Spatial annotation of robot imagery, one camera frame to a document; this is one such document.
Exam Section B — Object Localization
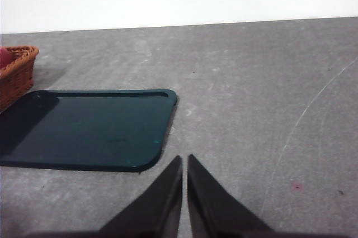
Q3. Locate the brown wicker basket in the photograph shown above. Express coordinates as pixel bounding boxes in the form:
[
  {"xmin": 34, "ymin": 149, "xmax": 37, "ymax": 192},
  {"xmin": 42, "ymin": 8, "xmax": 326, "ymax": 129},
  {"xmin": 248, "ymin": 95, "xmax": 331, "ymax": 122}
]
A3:
[{"xmin": 0, "ymin": 45, "xmax": 40, "ymax": 113}]

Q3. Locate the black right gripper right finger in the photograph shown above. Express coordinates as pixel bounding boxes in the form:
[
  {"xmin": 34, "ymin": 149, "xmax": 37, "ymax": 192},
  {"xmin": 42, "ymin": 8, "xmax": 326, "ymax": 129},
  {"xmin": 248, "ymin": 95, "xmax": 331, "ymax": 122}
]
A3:
[{"xmin": 186, "ymin": 153, "xmax": 277, "ymax": 238}]

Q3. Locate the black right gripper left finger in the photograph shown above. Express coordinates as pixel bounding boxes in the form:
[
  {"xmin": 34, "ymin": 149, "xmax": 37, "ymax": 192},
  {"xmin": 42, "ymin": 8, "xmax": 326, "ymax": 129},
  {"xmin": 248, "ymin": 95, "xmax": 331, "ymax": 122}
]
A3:
[{"xmin": 97, "ymin": 155, "xmax": 183, "ymax": 238}]

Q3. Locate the dark green rectangular tray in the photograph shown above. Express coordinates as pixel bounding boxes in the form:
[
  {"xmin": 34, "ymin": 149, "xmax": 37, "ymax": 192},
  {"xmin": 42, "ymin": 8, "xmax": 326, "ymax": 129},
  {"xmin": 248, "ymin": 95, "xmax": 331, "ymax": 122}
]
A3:
[{"xmin": 0, "ymin": 89, "xmax": 179, "ymax": 174}]

